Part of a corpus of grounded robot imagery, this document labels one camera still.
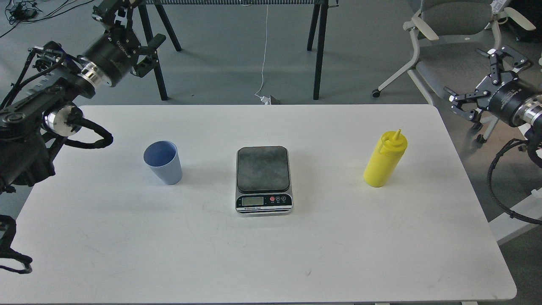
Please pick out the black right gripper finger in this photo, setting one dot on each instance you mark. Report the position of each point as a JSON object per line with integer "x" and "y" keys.
{"x": 459, "y": 100}
{"x": 498, "y": 76}

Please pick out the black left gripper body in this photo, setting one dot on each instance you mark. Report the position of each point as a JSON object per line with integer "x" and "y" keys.
{"x": 115, "y": 53}

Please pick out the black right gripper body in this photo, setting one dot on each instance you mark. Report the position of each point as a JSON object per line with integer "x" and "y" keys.
{"x": 511, "y": 102}

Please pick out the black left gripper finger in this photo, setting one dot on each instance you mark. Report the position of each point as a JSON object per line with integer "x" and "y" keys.
{"x": 115, "y": 13}
{"x": 150, "y": 56}

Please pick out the yellow squeeze bottle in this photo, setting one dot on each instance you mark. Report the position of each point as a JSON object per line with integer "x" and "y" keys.
{"x": 390, "y": 148}

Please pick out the blue plastic cup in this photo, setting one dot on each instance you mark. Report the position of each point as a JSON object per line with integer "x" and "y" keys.
{"x": 163, "y": 159}

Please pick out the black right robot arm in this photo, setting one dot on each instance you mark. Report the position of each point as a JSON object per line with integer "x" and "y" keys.
{"x": 531, "y": 145}

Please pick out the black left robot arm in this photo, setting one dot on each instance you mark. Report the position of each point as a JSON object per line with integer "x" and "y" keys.
{"x": 38, "y": 116}

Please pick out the digital kitchen scale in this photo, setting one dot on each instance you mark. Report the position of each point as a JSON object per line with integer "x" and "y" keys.
{"x": 263, "y": 183}

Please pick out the black trestle table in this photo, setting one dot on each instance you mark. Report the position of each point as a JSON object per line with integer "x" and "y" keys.
{"x": 231, "y": 54}

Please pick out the grey office chair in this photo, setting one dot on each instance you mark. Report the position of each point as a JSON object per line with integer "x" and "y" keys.
{"x": 446, "y": 35}

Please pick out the white side table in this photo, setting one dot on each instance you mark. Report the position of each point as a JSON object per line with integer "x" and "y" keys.
{"x": 505, "y": 228}

